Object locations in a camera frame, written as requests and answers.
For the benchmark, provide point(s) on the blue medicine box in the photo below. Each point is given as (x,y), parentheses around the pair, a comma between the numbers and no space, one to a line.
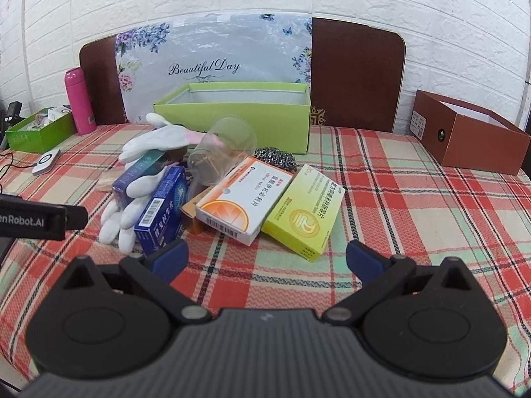
(164,211)

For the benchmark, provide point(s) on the dark blue teal box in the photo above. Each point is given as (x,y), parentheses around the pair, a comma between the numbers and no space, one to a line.
(132,182)

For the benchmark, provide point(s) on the large lime green box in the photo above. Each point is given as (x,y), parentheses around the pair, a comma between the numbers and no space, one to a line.
(249,126)

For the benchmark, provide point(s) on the small white box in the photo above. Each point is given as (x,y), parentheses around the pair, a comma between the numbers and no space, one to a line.
(60,114)

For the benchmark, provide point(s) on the clear plastic cup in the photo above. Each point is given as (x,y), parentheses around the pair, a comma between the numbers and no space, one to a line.
(224,149)

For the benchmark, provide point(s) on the steel wool scrubber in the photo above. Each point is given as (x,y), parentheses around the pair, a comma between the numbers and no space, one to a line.
(276,158)

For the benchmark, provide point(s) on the white and orange medicine box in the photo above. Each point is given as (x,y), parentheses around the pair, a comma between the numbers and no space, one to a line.
(244,199)

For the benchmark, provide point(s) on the small green open box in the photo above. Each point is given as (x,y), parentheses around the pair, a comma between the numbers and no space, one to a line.
(39,137)

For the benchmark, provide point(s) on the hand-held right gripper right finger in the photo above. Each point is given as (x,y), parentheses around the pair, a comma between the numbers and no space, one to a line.
(363,259)

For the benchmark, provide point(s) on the black device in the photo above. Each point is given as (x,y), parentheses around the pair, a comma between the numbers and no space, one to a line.
(10,122)

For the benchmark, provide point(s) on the white round device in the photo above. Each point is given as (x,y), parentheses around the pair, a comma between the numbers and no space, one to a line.
(46,161)

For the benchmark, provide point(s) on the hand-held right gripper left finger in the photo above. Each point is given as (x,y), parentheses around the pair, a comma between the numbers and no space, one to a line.
(171,259)

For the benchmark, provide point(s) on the brown shoe box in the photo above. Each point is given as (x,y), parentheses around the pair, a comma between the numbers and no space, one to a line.
(473,141)

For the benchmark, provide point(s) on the yellow medicine box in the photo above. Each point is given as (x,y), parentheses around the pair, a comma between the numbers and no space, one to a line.
(305,215)

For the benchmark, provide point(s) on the pink thermos bottle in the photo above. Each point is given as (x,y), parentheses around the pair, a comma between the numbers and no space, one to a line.
(79,99)

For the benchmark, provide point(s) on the packet of wooden toothpicks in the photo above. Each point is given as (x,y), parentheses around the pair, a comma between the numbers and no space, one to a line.
(106,183)

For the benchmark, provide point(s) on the floral plastic bag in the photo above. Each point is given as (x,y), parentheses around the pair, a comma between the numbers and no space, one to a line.
(215,49)

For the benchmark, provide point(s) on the white glove with pink cuff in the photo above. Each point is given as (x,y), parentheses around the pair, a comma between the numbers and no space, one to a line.
(159,139)

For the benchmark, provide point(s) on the gold brown box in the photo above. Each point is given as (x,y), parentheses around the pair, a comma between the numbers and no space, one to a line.
(191,215)

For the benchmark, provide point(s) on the plaid tablecloth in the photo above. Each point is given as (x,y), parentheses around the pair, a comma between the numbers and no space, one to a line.
(394,224)

